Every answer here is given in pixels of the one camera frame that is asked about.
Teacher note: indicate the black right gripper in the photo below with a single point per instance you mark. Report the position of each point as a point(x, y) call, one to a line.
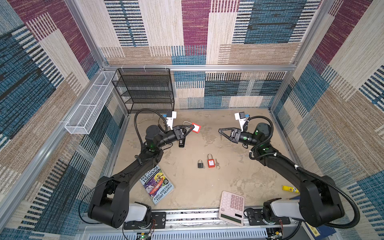
point(231, 137)

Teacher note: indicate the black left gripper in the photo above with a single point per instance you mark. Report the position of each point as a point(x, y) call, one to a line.
point(177, 131)

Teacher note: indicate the red padlock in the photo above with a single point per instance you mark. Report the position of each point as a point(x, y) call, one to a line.
point(211, 161)
point(196, 128)

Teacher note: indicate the small black padlock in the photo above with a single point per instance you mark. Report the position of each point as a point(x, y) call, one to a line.
point(200, 164)

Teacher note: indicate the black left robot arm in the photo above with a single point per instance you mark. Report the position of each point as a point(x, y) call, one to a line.
point(109, 204)

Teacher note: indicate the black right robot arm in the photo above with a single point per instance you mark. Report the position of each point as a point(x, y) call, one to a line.
point(320, 199)

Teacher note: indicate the black stapler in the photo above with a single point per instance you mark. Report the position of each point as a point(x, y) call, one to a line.
point(182, 143)

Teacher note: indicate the purple treehouse book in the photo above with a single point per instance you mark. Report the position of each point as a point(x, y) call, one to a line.
point(156, 184)

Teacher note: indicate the pink calculator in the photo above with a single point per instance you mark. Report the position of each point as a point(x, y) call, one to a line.
point(232, 208)

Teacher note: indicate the small yellow object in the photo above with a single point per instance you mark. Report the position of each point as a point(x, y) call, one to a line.
point(290, 189)

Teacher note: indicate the blue box with yellow label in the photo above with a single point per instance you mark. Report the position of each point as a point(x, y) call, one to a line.
point(318, 233)

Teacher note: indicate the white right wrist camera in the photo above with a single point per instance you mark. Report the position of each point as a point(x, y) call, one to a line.
point(242, 117)

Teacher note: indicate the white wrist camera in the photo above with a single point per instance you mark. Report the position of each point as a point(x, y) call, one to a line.
point(242, 117)
point(170, 116)

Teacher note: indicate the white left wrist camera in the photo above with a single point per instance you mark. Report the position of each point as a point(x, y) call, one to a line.
point(170, 116)

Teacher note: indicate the black wire shelf rack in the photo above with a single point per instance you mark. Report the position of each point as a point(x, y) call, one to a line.
point(145, 89)

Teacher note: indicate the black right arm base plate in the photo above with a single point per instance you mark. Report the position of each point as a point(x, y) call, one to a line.
point(255, 218)

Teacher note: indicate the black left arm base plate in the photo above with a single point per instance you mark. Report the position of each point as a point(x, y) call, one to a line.
point(155, 220)

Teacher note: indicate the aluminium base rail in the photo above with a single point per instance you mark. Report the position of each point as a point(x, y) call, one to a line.
point(191, 224)

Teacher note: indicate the white wire mesh basket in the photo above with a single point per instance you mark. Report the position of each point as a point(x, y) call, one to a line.
point(87, 112)

